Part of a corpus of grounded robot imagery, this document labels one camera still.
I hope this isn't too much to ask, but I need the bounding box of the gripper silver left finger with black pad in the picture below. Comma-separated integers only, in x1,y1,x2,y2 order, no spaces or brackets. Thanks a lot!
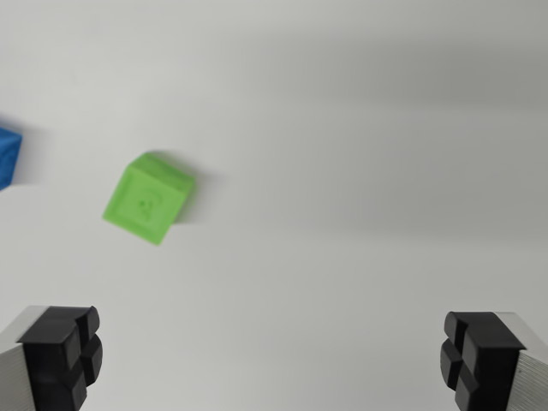
0,305,104,411

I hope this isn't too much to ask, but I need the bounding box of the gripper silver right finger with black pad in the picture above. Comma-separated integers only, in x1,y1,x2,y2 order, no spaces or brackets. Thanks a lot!
438,311,548,411

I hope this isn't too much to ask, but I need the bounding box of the blue soft cube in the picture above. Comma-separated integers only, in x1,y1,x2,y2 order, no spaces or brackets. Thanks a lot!
0,125,24,194

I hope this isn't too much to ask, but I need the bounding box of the green soft cube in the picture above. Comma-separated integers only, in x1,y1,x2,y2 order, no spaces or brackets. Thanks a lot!
101,151,198,247

